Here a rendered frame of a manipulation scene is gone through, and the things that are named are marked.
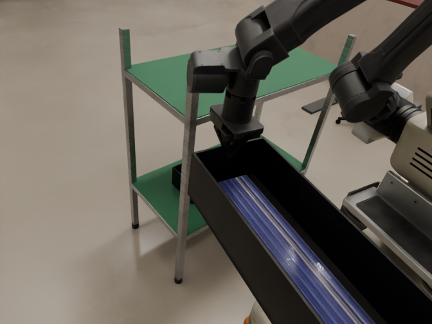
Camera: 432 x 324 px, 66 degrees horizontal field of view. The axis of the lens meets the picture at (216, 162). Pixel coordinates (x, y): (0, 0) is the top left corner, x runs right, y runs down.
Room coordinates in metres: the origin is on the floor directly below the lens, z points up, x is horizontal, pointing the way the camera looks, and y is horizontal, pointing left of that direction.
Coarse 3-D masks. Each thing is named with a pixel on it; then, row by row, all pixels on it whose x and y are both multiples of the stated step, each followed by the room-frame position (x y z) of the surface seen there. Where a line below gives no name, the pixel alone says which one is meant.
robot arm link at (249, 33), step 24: (288, 0) 0.53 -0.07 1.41; (312, 0) 0.51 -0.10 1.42; (336, 0) 0.51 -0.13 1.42; (360, 0) 0.52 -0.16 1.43; (240, 24) 0.54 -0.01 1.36; (264, 24) 0.53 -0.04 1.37; (288, 24) 0.50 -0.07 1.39; (312, 24) 0.51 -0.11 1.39; (240, 48) 0.51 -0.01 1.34; (264, 48) 0.50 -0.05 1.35; (288, 48) 0.51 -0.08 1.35
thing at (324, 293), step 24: (240, 192) 0.49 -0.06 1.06; (264, 216) 0.44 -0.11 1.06; (264, 240) 0.38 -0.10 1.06; (288, 240) 0.39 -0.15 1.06; (288, 264) 0.34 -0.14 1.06; (312, 264) 0.34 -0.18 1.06; (312, 288) 0.30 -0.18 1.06; (336, 288) 0.31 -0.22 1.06; (336, 312) 0.27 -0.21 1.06; (360, 312) 0.27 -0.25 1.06
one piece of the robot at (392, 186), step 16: (384, 176) 0.58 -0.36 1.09; (352, 192) 0.56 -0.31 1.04; (368, 192) 0.57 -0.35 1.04; (384, 192) 0.56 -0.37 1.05; (400, 192) 0.54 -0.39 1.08; (416, 192) 0.52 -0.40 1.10; (352, 208) 0.52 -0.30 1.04; (368, 208) 0.52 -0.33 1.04; (384, 208) 0.53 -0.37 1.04; (400, 208) 0.52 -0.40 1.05; (416, 208) 0.51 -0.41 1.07; (368, 224) 0.48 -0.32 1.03; (384, 224) 0.48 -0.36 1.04; (400, 224) 0.49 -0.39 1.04; (416, 224) 0.49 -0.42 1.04; (384, 240) 0.44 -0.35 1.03; (400, 240) 0.44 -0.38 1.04; (416, 240) 0.45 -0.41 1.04; (400, 256) 0.41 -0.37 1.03; (416, 256) 0.41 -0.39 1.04; (416, 272) 0.38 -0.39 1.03
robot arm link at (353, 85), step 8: (352, 72) 0.65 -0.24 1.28; (360, 72) 0.65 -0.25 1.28; (344, 80) 0.64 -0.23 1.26; (352, 80) 0.63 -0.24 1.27; (360, 80) 0.63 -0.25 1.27; (336, 88) 0.65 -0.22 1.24; (344, 88) 0.63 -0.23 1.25; (352, 88) 0.62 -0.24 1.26; (360, 88) 0.61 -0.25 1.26; (368, 88) 0.61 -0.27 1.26; (336, 96) 0.64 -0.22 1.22; (344, 96) 0.62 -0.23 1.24; (352, 96) 0.60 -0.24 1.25; (344, 104) 0.61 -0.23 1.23; (384, 104) 0.64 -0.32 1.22
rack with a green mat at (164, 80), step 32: (128, 32) 1.21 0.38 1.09; (128, 64) 1.21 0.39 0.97; (160, 64) 1.28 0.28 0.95; (288, 64) 1.48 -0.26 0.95; (320, 64) 1.54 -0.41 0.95; (128, 96) 1.20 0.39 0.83; (160, 96) 1.03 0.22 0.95; (192, 96) 0.90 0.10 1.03; (256, 96) 1.13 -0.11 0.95; (128, 128) 1.20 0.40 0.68; (192, 128) 0.91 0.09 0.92; (320, 128) 1.52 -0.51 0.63; (128, 160) 1.21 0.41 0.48; (288, 160) 1.57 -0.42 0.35; (160, 192) 1.16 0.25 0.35; (192, 224) 0.99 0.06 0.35
